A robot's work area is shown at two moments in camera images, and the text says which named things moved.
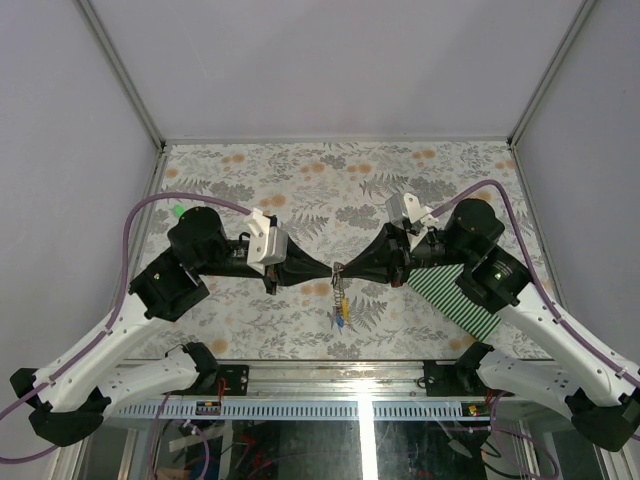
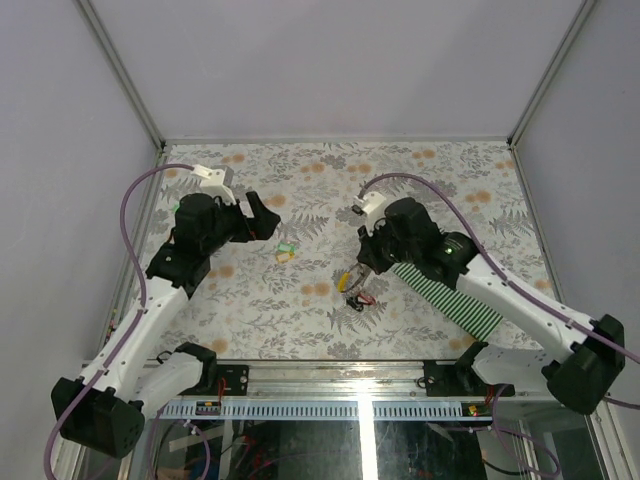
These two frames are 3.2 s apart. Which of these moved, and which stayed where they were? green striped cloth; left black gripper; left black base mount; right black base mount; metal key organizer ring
Moved: left black gripper; metal key organizer ring
Stayed: right black base mount; green striped cloth; left black base mount
